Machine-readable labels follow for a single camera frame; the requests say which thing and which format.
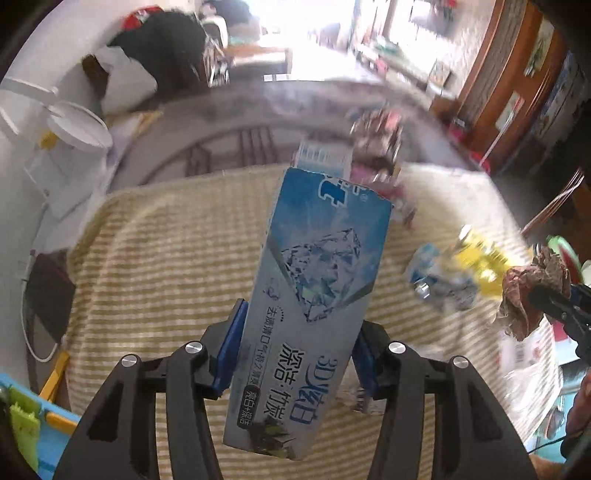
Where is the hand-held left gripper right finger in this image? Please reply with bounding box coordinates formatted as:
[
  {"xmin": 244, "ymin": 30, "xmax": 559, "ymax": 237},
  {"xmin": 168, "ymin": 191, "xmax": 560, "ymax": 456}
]
[{"xmin": 350, "ymin": 320, "xmax": 539, "ymax": 480}]

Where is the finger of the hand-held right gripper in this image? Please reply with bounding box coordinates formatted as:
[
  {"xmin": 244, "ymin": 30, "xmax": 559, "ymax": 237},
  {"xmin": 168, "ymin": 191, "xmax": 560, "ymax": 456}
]
[
  {"xmin": 574, "ymin": 323, "xmax": 591, "ymax": 367},
  {"xmin": 527, "ymin": 282, "xmax": 591, "ymax": 329}
]

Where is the white cushion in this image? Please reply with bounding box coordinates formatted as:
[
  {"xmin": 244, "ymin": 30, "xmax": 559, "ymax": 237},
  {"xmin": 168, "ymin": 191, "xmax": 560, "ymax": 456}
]
[{"xmin": 92, "ymin": 46, "xmax": 158, "ymax": 114}]

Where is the white plastic wrapper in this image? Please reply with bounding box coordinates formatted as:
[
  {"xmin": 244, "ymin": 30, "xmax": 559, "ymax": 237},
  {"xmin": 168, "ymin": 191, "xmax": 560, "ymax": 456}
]
[{"xmin": 499, "ymin": 323, "xmax": 561, "ymax": 439}]

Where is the red bag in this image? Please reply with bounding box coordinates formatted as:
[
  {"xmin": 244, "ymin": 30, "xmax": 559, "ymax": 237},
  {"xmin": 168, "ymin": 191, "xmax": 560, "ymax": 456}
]
[{"xmin": 122, "ymin": 7, "xmax": 164, "ymax": 31}]

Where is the blue toothpaste box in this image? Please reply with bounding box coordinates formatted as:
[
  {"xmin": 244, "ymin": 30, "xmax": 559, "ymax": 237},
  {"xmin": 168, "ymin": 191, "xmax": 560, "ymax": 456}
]
[{"xmin": 222, "ymin": 141, "xmax": 393, "ymax": 462}]

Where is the dark patterned rug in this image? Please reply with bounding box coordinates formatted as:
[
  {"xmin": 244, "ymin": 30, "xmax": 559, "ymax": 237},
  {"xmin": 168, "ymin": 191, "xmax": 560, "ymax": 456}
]
[{"xmin": 108, "ymin": 78, "xmax": 476, "ymax": 190}]

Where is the blue and white crumpled wrapper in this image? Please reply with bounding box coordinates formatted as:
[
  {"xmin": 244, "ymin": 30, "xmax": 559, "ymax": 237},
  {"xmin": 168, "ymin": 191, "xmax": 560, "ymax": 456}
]
[{"xmin": 404, "ymin": 244, "xmax": 481, "ymax": 311}]

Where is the wooden chair frame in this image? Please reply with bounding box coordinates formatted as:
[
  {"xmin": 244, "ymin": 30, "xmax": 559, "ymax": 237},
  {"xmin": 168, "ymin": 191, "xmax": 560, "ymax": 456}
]
[{"xmin": 522, "ymin": 168, "xmax": 585, "ymax": 232}]

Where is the wooden bench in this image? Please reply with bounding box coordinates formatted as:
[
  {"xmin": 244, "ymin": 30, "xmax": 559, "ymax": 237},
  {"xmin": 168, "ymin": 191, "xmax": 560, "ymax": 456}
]
[{"xmin": 226, "ymin": 41, "xmax": 294, "ymax": 81}]

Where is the black board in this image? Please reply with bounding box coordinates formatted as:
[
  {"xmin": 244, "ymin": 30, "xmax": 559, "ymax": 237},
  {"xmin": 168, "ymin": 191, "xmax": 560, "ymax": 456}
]
[{"xmin": 28, "ymin": 251, "xmax": 77, "ymax": 344}]

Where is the yellow crumpled packet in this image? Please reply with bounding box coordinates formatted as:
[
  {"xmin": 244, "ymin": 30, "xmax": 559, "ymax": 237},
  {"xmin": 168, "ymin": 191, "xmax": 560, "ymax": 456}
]
[{"xmin": 455, "ymin": 225, "xmax": 513, "ymax": 296}]

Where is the pink snack wrapper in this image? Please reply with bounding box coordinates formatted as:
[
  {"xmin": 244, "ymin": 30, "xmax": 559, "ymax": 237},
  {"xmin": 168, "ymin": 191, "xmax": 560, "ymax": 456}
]
[{"xmin": 348, "ymin": 107, "xmax": 419, "ymax": 229}]

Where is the white cable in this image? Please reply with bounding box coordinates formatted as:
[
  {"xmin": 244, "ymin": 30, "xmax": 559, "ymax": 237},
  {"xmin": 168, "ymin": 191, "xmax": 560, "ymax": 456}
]
[{"xmin": 18, "ymin": 249, "xmax": 61, "ymax": 363}]

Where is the blue plastic toy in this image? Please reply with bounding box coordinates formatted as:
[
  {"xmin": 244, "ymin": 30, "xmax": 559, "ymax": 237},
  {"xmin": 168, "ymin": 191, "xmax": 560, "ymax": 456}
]
[{"xmin": 0, "ymin": 371, "xmax": 81, "ymax": 480}]

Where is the black clothing pile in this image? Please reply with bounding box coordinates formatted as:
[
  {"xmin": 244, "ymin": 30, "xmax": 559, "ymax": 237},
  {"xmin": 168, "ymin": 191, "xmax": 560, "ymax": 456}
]
[{"xmin": 108, "ymin": 10, "xmax": 208, "ymax": 88}]

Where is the white plastic fixture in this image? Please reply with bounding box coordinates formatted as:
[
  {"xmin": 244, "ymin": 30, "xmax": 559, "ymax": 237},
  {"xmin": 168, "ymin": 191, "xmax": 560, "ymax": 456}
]
[{"xmin": 0, "ymin": 76, "xmax": 58, "ymax": 139}]

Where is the beige striped cloth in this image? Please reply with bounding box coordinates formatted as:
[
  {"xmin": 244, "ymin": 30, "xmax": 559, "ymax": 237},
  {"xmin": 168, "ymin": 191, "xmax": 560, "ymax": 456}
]
[{"xmin": 67, "ymin": 164, "xmax": 566, "ymax": 480}]

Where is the white plastic bucket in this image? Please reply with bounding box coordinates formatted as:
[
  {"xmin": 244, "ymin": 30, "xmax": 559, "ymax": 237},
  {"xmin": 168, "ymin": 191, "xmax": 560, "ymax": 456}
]
[{"xmin": 44, "ymin": 102, "xmax": 114, "ymax": 185}]

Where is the brown wrapper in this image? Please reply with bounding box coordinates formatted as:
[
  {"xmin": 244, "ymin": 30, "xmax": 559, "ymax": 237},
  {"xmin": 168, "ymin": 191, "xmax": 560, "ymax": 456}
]
[{"xmin": 496, "ymin": 244, "xmax": 573, "ymax": 342}]

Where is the wooden cabinet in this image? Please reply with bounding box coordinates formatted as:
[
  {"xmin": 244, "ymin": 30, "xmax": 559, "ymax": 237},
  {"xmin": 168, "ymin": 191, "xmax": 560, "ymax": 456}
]
[{"xmin": 429, "ymin": 0, "xmax": 591, "ymax": 176}]

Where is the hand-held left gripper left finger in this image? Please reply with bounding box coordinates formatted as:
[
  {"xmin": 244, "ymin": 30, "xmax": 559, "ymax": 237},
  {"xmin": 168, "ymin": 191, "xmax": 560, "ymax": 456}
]
[{"xmin": 53, "ymin": 299, "xmax": 249, "ymax": 480}]

